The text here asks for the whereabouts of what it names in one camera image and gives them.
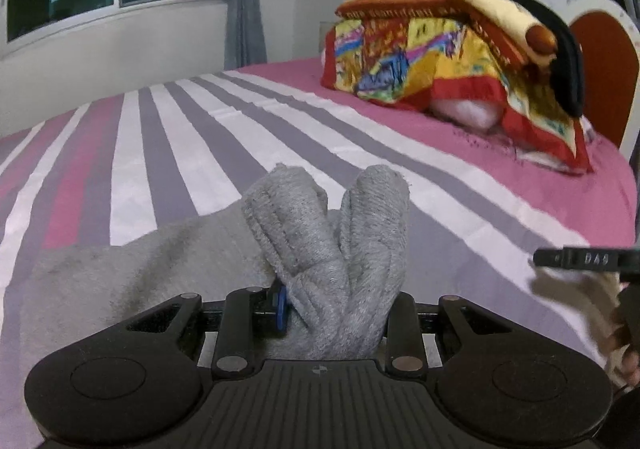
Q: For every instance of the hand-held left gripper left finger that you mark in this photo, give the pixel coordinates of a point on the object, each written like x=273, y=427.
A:
x=282, y=311

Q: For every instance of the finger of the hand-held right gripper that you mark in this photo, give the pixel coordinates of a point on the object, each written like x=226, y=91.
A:
x=547, y=259

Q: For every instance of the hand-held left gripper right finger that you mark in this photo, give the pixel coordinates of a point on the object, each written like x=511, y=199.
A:
x=400, y=324

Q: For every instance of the grey pants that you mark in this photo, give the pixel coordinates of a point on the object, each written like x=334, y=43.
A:
x=125, y=274

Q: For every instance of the person's right hand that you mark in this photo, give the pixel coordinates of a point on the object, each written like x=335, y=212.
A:
x=627, y=324

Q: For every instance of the white pillow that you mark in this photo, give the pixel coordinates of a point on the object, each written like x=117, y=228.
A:
x=470, y=113

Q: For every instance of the black garment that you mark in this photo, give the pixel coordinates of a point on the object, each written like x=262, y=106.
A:
x=567, y=79

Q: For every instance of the bed with striped sheet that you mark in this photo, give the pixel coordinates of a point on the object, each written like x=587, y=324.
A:
x=200, y=129

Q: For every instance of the colourful red-edged quilt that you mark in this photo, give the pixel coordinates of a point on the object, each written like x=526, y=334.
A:
x=425, y=59

